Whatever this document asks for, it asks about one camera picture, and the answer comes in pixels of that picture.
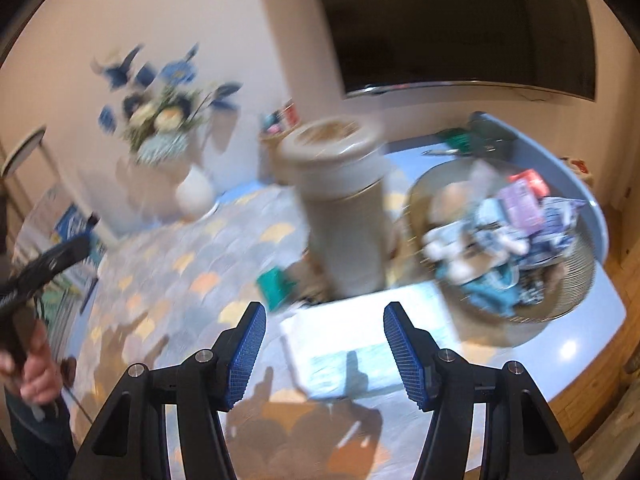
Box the person's left hand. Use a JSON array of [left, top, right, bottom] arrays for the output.
[[0, 317, 62, 407]]

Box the grey cylindrical bin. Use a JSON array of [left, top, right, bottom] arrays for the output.
[[272, 116, 396, 301]]

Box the white desk lamp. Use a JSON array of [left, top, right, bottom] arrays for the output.
[[0, 125, 116, 238]]

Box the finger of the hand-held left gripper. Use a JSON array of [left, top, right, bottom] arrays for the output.
[[47, 234, 94, 281]]

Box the red packet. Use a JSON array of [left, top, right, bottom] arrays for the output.
[[510, 169, 551, 196]]

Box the blue and white flower bouquet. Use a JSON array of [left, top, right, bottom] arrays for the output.
[[90, 42, 243, 166]]

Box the ginkgo leaf patterned table mat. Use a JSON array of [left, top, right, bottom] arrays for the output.
[[65, 187, 401, 480]]

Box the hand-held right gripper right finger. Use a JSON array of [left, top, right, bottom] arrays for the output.
[[383, 301, 584, 480]]

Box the stack of books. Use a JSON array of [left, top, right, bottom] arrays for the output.
[[20, 185, 108, 301]]

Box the black television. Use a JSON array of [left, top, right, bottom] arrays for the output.
[[307, 0, 598, 102]]

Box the green pack in clear wrapper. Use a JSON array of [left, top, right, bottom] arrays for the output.
[[256, 267, 298, 313]]

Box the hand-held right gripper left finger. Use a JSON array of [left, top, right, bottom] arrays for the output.
[[74, 301, 267, 480]]

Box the bunch of pens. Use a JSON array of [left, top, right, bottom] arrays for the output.
[[262, 100, 301, 133]]

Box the dark brown object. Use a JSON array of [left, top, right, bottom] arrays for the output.
[[59, 356, 79, 387]]

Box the round metal mesh basket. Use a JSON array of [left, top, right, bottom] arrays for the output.
[[402, 157, 598, 321]]

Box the white tissue pack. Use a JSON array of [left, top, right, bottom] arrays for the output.
[[279, 282, 458, 402]]

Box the beige pen holder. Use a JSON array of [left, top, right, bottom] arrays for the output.
[[257, 127, 296, 171]]

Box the green object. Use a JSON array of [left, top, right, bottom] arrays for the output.
[[440, 127, 473, 153]]

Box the red and white object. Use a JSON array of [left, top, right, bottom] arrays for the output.
[[565, 157, 596, 186]]

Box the person's dark clothing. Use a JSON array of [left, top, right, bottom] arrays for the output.
[[0, 390, 77, 480]]

